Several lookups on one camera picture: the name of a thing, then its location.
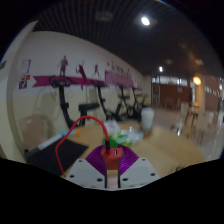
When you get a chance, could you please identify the blue and orange marker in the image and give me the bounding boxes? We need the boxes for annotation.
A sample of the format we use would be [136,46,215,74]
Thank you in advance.
[60,129,81,138]

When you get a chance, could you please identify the row of exercise bikes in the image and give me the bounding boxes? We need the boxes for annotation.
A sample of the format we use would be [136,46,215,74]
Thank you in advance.
[49,75,148,130]

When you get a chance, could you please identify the red charging cable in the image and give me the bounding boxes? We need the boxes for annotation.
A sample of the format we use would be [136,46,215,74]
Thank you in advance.
[54,115,111,178]

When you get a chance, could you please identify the black flat pad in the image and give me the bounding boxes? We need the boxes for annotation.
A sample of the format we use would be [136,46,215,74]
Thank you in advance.
[24,138,89,177]

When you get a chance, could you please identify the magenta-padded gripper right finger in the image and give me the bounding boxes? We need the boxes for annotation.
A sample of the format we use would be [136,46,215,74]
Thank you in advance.
[117,144,161,190]

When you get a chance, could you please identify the small white box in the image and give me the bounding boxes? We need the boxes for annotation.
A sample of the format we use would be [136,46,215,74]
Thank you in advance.
[103,119,121,135]

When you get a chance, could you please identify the wall poster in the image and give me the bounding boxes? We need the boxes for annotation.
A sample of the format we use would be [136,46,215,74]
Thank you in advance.
[18,59,32,90]

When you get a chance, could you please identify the pink power strip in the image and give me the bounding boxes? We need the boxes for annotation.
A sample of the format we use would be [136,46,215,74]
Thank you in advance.
[107,169,120,190]

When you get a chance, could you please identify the ceiling lights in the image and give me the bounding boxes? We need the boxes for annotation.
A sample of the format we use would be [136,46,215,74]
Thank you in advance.
[139,15,203,86]

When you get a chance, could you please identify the green wet wipes pack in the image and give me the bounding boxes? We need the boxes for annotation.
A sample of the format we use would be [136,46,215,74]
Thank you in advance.
[108,128,145,148]

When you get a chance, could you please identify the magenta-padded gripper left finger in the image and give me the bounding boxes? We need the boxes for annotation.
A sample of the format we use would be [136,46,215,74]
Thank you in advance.
[65,144,108,190]

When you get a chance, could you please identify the white cup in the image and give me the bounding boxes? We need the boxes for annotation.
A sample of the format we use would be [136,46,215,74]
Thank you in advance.
[140,107,156,136]

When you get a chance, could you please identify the red charger block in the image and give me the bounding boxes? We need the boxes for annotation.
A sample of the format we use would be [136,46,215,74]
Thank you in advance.
[101,147,124,171]

